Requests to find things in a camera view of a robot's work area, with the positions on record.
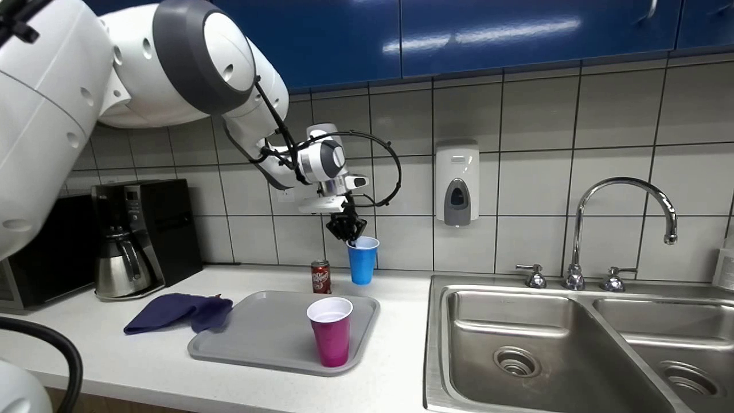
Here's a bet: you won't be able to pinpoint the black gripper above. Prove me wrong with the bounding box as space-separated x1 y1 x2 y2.
323 204 369 250

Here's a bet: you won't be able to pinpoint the blue plastic cup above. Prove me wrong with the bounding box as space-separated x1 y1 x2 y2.
347 233 380 286

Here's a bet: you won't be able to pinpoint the magenta plastic cup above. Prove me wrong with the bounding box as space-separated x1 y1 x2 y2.
305 295 355 370

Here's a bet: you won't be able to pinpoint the white rounded robot base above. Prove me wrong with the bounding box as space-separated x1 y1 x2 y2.
0 357 55 413

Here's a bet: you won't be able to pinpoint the grey plastic tray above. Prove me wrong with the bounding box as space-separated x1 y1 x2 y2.
185 288 383 379

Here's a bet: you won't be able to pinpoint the red soda can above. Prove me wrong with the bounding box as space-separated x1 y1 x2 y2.
310 258 332 295

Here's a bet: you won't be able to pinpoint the white soap dispenser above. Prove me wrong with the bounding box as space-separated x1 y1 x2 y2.
434 141 481 227

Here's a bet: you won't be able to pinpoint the black coffee maker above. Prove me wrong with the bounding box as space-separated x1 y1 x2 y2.
89 178 206 303

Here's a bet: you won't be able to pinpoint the purple cloth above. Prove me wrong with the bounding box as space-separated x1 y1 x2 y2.
121 291 235 336

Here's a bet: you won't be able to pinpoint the steel double sink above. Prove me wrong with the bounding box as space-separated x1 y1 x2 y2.
423 273 734 413

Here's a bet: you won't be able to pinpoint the blue upper cabinets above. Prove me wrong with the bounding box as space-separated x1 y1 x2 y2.
83 0 734 98

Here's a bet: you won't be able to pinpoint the steel coffee carafe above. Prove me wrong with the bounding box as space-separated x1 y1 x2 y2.
94 227 155 300

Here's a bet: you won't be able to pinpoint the chrome gooseneck faucet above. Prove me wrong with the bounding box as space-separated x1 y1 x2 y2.
561 177 681 291

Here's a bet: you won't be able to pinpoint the wooden lower cabinet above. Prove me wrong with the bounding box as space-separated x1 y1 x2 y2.
44 387 192 413

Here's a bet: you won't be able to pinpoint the black microwave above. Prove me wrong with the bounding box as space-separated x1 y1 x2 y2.
0 193 102 315

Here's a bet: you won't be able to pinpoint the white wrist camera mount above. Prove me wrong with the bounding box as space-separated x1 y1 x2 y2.
297 172 372 218

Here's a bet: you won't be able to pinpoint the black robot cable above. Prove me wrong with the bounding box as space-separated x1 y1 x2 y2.
249 76 407 208

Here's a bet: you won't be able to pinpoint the chrome faucet handle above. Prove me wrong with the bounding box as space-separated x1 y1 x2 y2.
602 264 638 294
514 264 548 291

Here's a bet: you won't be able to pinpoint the thick black hose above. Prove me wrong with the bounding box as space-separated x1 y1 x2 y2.
0 317 84 413

